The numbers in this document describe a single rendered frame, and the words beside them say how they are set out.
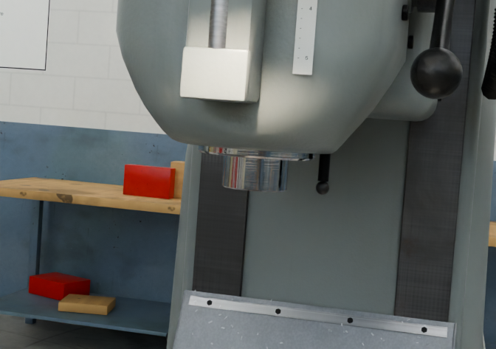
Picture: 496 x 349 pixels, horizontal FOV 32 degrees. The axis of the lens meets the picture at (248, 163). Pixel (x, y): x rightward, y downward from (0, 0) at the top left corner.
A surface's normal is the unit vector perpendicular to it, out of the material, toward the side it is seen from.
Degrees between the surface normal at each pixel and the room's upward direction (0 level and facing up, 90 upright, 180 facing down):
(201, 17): 90
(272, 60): 90
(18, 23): 90
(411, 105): 117
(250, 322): 63
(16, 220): 90
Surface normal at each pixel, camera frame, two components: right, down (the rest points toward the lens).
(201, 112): -0.33, 0.44
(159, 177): -0.28, 0.03
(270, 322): -0.18, -0.42
